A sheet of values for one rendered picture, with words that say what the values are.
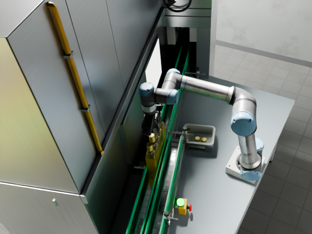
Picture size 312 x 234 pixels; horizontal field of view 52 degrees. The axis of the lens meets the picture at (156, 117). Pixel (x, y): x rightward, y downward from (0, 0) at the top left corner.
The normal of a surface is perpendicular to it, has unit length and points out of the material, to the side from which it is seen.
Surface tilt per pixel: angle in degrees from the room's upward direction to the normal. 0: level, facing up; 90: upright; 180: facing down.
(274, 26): 90
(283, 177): 0
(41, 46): 90
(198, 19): 90
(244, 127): 85
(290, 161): 0
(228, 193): 0
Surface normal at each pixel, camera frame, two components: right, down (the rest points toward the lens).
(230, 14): -0.52, 0.63
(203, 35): -0.22, 0.70
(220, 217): -0.08, -0.70
